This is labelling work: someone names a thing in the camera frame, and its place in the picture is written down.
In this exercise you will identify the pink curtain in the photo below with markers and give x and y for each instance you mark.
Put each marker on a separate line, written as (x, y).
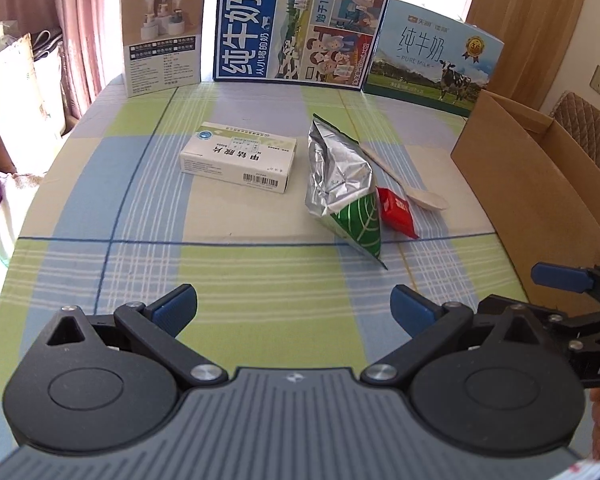
(75, 10)

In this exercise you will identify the light blue cow milk carton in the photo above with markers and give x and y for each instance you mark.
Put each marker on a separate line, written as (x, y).
(430, 60)

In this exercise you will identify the blue cartoon milk carton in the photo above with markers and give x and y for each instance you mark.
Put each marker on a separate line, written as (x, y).
(300, 25)

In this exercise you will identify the white medicine box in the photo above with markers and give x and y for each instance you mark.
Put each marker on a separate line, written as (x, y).
(235, 160)

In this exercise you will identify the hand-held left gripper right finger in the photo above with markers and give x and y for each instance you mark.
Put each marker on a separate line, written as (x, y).
(412, 310)

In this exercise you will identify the white shopping bags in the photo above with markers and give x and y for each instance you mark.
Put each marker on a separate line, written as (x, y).
(50, 60)

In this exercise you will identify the brown quilted chair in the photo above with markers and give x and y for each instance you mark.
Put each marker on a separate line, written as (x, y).
(587, 130)

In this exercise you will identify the green leaf foil bag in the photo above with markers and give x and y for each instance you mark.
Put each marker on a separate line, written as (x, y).
(337, 175)

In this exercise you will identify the white plastic spoon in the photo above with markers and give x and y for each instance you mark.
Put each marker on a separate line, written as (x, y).
(430, 200)

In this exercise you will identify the red candy packet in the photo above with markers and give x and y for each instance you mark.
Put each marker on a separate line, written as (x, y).
(395, 210)

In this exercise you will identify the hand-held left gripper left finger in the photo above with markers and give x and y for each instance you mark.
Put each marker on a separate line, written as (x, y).
(172, 307)

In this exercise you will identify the desktop with checked tablecloth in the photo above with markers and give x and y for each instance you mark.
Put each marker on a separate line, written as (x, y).
(205, 260)

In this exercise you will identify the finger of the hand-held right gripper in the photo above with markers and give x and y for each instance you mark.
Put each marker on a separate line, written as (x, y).
(560, 276)
(490, 302)

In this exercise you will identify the white humidifier box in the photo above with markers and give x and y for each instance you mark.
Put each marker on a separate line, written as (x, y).
(162, 40)

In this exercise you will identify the white paper bag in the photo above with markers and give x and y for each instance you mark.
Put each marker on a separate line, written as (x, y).
(15, 90)

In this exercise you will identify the brown cardboard box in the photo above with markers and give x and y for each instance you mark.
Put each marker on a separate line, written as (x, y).
(500, 185)

